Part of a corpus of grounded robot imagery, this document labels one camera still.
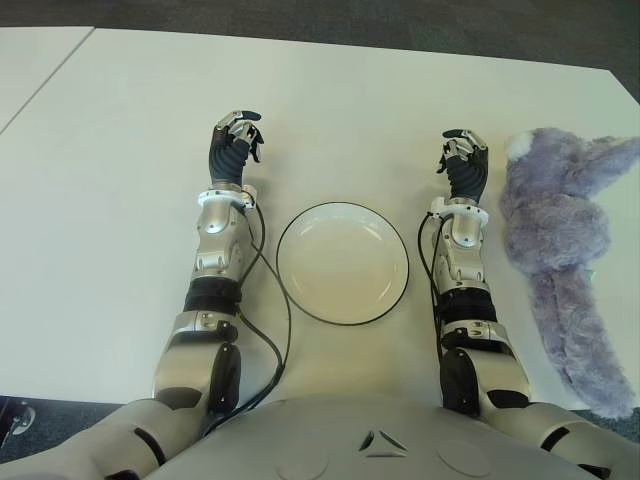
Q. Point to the grey robot torso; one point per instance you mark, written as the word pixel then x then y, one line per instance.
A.
pixel 350 440

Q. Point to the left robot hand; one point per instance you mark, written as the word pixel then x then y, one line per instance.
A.
pixel 227 162

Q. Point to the purple plush doll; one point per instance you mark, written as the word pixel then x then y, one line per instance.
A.
pixel 555 215

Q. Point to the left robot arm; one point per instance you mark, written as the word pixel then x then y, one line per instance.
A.
pixel 215 240

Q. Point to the metal caster foot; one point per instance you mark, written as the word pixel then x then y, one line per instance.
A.
pixel 20 422

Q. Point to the white plate with black rim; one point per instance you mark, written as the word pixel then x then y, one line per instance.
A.
pixel 342 262

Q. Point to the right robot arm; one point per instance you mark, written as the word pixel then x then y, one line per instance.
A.
pixel 462 250

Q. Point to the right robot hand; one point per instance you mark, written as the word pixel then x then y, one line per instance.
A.
pixel 467 177

